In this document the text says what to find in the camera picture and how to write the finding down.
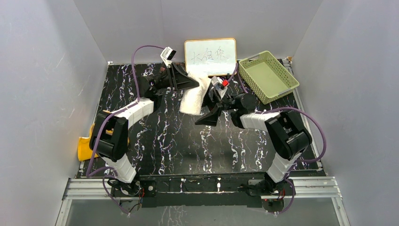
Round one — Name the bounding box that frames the yellow bear towel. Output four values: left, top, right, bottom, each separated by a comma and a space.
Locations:
77, 111, 129, 162

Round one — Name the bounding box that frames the white towel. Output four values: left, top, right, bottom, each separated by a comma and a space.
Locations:
179, 71, 211, 116

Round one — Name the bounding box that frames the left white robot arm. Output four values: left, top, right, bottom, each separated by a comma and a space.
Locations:
89, 47, 199, 196

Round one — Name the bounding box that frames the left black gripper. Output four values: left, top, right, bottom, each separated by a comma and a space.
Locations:
152, 64, 203, 93

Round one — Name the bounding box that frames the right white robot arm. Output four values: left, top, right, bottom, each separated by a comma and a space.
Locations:
195, 77, 312, 195

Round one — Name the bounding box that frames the small whiteboard orange frame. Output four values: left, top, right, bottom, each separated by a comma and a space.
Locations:
184, 38, 237, 76

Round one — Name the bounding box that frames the black base frame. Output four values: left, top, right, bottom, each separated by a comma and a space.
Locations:
138, 172, 285, 208

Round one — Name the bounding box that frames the dark paperback book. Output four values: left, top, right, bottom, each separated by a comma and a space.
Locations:
155, 62, 174, 83

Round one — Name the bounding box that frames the green plastic basket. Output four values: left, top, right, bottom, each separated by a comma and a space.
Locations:
239, 51, 300, 105

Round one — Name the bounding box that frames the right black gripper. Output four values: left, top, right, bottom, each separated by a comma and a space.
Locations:
189, 84, 237, 126

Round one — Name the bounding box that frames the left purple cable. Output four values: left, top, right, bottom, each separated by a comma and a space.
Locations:
86, 45, 166, 218

